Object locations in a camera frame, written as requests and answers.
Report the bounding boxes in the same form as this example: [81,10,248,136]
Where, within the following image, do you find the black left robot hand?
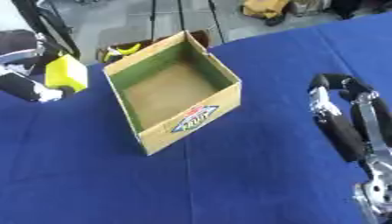
[0,29,80,103]

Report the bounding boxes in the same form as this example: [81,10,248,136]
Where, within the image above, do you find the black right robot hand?
[306,73,392,164]

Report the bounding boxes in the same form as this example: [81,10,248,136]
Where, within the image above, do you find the yellow rectangular block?
[43,53,91,94]

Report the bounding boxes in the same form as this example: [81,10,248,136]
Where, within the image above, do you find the tan cardboard box green inside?
[102,30,244,157]

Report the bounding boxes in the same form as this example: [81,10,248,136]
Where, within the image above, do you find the dark brown box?
[94,29,212,64]

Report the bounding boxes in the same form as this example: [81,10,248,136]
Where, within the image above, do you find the yellow toy banana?
[102,43,144,63]

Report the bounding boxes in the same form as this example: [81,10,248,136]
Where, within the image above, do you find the black bag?
[331,0,365,20]

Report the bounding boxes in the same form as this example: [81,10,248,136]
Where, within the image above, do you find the grey bag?
[289,0,334,18]

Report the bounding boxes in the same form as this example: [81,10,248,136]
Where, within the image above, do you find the yellow bag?
[240,0,291,26]

